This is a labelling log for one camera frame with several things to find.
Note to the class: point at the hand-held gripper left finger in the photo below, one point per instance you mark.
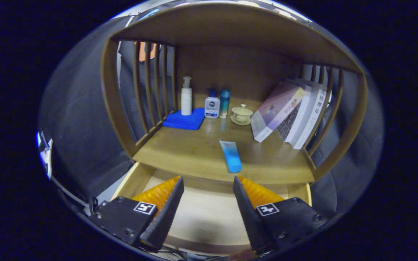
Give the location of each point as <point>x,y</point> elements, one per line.
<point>162,217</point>

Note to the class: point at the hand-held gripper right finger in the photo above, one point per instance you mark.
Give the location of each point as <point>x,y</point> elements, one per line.
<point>252,217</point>

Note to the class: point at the wooden drawer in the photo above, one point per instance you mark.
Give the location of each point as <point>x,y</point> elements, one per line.
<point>209,214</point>

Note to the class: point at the blue tube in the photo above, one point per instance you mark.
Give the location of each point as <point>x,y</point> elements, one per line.
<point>232,157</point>

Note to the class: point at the wooden countertop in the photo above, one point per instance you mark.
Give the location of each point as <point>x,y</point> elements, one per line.
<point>194,152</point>

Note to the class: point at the wooden cabinet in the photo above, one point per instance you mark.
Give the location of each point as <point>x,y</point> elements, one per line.
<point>238,69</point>

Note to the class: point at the folded blue cloth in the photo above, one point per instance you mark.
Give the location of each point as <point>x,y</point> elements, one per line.
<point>185,121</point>

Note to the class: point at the dark patterned book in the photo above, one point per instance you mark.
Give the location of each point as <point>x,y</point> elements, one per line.
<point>288,125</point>

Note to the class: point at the beige lidded teacup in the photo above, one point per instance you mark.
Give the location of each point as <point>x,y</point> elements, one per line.
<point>241,114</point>

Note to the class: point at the plain white book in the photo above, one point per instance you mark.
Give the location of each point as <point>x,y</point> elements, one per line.
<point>301,119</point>

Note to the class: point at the pink and purple book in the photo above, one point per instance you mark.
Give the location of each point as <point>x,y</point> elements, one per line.
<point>278,107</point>

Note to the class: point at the teal slim bottle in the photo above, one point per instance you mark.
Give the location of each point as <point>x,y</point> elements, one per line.
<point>225,103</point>

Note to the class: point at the white bottle with blue cap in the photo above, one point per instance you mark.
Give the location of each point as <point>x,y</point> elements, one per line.
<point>212,107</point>

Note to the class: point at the white pump bottle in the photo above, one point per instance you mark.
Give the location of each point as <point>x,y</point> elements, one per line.
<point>186,101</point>

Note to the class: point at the white book with printed spine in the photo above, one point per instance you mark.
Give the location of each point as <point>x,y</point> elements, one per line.
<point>314,116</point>

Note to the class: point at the white side desk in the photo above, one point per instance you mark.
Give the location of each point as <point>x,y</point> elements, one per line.
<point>46,157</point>

